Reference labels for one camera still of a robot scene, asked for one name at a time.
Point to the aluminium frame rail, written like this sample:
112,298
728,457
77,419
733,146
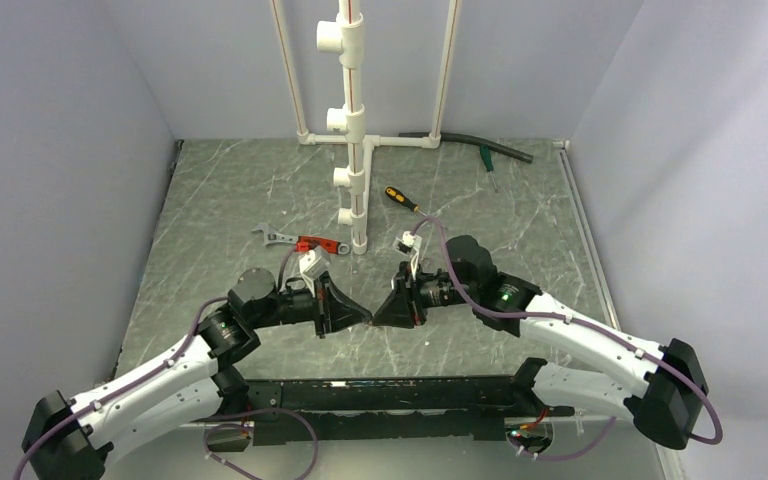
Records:
484,408

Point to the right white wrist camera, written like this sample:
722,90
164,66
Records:
410,244

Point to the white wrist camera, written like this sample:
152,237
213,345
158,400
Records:
312,264
410,244

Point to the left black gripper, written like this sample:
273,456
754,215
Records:
333,308

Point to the white PVC pipe frame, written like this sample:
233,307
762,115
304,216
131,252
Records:
344,36

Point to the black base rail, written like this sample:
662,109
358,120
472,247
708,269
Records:
480,408

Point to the green screwdriver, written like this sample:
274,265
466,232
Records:
486,158

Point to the red handled adjustable wrench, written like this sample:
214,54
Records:
272,236

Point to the yellow black screwdriver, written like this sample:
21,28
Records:
398,197

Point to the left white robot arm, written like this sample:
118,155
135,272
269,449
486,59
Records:
74,437

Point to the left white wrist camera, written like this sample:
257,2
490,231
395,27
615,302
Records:
312,264

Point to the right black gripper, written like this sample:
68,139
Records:
401,310

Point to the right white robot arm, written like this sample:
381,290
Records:
660,389

